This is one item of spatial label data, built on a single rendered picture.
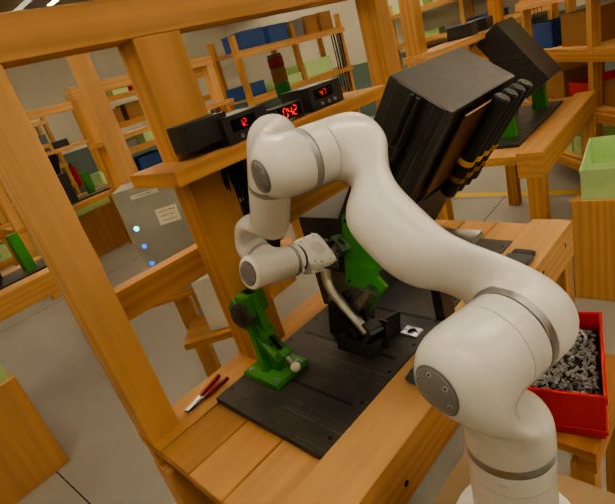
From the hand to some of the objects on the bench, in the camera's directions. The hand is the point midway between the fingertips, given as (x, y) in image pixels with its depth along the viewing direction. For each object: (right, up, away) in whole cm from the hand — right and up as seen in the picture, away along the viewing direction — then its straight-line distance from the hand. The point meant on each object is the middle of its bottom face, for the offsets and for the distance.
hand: (335, 247), depth 130 cm
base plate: (+17, -22, +20) cm, 34 cm away
